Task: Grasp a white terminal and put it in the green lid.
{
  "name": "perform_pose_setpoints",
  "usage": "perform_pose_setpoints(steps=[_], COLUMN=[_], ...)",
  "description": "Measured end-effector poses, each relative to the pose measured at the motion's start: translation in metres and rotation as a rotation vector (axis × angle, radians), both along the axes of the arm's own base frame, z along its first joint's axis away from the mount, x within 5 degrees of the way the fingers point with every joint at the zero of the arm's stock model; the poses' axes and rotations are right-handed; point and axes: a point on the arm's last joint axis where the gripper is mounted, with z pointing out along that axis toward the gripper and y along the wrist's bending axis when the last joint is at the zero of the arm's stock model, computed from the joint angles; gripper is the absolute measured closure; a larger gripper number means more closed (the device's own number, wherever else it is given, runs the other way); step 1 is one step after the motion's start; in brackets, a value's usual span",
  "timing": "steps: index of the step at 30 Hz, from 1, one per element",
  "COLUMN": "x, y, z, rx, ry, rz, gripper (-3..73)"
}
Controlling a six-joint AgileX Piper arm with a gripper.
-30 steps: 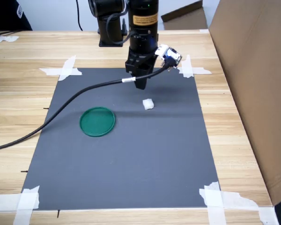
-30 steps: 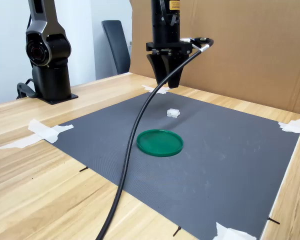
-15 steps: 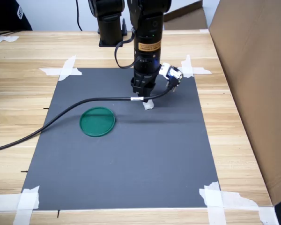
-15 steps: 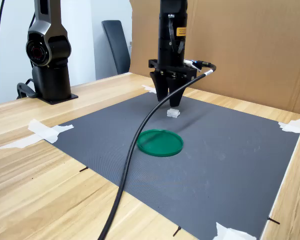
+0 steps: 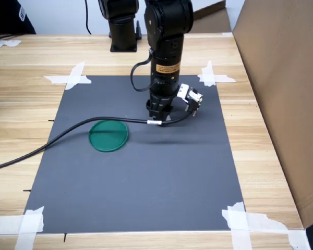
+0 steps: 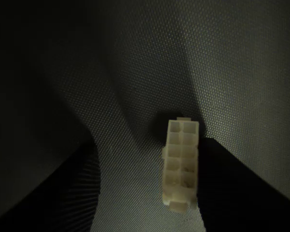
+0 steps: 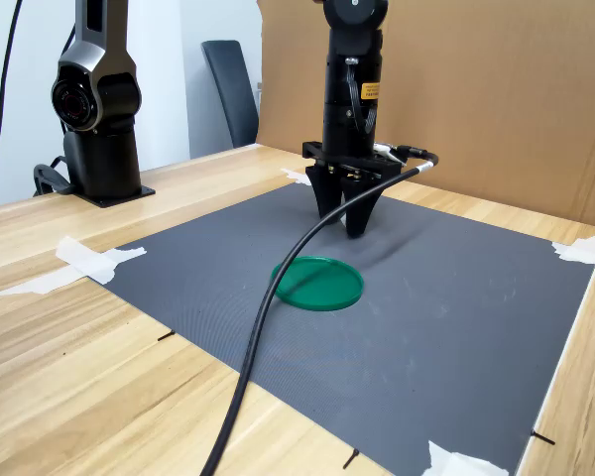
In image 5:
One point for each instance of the brown cardboard box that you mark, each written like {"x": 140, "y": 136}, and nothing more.
{"x": 214, "y": 20}

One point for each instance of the small white tape piece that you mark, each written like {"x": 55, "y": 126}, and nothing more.
{"x": 2, "y": 43}

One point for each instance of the dark grey mat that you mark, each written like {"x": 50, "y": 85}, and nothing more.
{"x": 146, "y": 182}

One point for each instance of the round green lid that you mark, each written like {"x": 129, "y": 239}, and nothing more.
{"x": 108, "y": 138}

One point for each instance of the brown cardboard partition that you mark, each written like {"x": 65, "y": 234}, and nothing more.
{"x": 289, "y": 78}

